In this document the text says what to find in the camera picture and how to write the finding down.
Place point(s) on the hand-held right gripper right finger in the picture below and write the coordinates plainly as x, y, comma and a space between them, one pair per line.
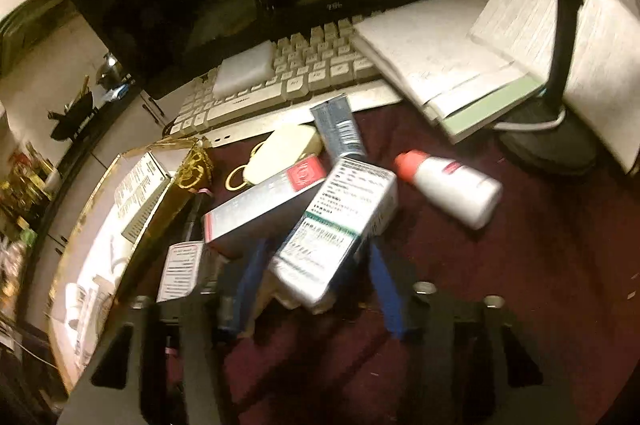
386, 295

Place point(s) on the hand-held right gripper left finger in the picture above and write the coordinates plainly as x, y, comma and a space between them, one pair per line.
250, 277

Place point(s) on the white medicine box coloured band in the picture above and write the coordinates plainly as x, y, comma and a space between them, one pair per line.
335, 215

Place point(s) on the gold-edged cardboard box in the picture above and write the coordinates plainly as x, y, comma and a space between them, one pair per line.
165, 215

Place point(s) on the white bottle red cap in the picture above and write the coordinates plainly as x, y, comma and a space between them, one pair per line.
460, 190

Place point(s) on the grey medicine box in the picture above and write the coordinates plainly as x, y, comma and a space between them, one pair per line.
142, 190

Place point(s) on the blue grey ointment tube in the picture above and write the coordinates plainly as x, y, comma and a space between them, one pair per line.
337, 130

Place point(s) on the grey box red label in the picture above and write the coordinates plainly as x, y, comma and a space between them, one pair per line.
260, 210

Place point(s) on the small white medicine box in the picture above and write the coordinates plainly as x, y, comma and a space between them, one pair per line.
180, 270

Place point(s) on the dark red tablecloth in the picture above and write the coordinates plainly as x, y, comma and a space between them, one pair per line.
500, 280

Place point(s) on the white oval case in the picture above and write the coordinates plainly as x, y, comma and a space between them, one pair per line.
285, 150

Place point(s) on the grey kitchen base cabinets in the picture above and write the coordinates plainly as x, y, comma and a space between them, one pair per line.
100, 140

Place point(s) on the white rectangular pad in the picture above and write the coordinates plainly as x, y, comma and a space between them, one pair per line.
245, 67

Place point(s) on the beige computer keyboard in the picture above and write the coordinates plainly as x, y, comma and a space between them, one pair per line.
300, 70

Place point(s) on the blue white packet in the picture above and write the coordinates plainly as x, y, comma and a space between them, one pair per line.
117, 92

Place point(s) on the paper stack green cover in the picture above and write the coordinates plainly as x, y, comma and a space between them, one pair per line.
440, 70

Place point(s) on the black wok with utensils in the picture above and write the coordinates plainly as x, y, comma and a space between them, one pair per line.
70, 120

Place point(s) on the row of condiment bottles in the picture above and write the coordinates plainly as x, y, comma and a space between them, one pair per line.
25, 180

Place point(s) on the metal lidded wok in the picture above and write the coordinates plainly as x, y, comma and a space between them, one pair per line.
110, 71

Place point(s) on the white paper sheets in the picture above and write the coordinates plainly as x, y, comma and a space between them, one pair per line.
605, 55

